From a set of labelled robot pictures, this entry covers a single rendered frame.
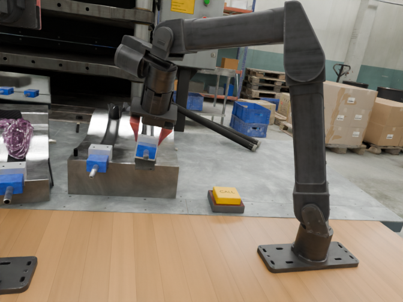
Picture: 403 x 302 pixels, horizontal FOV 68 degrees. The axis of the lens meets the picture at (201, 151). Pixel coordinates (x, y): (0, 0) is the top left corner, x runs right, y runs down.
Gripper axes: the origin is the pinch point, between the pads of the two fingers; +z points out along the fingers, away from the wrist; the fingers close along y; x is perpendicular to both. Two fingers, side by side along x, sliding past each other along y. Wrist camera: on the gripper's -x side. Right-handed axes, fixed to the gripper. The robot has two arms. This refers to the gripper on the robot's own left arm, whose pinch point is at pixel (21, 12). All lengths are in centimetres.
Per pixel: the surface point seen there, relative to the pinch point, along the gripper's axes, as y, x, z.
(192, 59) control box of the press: -56, 6, 71
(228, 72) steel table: -169, 19, 339
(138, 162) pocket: -27.2, 32.1, -7.9
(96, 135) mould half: -15.7, 30.4, 9.8
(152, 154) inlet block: -29.6, 27.0, -16.4
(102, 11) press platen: -13, -9, 69
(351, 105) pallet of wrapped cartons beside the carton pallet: -322, 41, 259
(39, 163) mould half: -3.8, 34.1, -5.7
